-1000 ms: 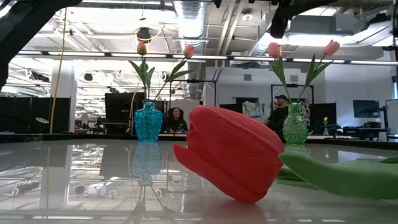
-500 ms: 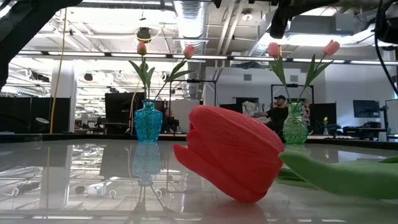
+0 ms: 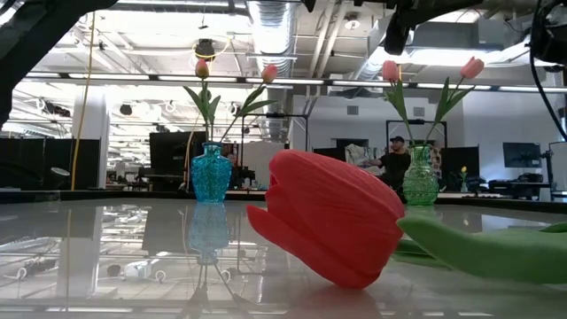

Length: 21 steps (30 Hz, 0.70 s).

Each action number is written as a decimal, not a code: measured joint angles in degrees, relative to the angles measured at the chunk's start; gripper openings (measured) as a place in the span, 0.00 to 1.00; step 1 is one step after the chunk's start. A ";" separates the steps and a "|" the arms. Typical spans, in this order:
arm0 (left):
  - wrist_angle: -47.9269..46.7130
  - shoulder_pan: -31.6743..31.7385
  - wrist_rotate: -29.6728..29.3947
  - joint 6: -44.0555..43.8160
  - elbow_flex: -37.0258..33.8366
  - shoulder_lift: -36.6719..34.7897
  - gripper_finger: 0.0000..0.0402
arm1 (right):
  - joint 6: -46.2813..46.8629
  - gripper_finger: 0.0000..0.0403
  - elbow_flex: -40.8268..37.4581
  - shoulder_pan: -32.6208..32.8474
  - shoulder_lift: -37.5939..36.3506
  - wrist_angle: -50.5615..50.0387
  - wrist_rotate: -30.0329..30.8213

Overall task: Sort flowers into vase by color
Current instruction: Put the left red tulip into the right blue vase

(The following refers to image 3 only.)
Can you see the red artificial tulip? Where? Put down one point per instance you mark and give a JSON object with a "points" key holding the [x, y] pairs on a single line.
{"points": [[328, 217]]}

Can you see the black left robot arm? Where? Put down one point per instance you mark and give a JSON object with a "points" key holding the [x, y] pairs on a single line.
{"points": [[40, 26]]}

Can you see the yellow tulip in small vase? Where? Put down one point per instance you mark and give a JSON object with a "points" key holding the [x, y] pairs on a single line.
{"points": [[463, 169]]}

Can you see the green textured glass vase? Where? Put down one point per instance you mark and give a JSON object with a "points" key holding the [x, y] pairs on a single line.
{"points": [[420, 179]]}

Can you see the blue textured glass vase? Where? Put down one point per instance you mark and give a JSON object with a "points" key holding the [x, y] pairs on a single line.
{"points": [[211, 175]]}

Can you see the round ceiling fixture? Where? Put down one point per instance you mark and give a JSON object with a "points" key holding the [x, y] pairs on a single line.
{"points": [[352, 21]]}

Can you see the white board panel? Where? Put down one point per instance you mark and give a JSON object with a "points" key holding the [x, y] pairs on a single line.
{"points": [[559, 166]]}

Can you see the black desk with equipment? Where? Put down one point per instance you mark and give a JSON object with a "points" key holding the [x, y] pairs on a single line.
{"points": [[518, 186]]}

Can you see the black partition panel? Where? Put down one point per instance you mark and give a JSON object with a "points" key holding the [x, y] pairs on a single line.
{"points": [[454, 168], [80, 164]]}

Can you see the person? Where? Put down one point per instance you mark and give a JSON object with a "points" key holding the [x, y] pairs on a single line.
{"points": [[396, 166]]}

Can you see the white cloth heap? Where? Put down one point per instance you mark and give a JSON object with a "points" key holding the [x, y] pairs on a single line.
{"points": [[359, 155]]}

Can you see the black display panel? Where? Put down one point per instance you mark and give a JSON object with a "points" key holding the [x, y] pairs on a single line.
{"points": [[170, 150]]}

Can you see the long ceiling light strip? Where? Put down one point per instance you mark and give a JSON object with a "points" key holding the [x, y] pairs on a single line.
{"points": [[133, 79]]}

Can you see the white square column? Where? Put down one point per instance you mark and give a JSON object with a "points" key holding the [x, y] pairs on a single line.
{"points": [[90, 133]]}

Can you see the silver ventilation duct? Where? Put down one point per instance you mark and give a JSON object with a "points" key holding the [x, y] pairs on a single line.
{"points": [[272, 35], [372, 66]]}

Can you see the black metal frame stand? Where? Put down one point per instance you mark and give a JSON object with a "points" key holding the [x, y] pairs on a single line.
{"points": [[416, 121]]}

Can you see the dark wall monitor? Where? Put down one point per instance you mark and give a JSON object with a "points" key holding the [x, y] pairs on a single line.
{"points": [[522, 155]]}

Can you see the black ceiling dome camera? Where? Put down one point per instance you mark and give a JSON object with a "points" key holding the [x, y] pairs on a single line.
{"points": [[205, 49]]}

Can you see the black aluminium table frame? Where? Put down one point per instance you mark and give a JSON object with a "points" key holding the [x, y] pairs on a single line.
{"points": [[26, 196]]}

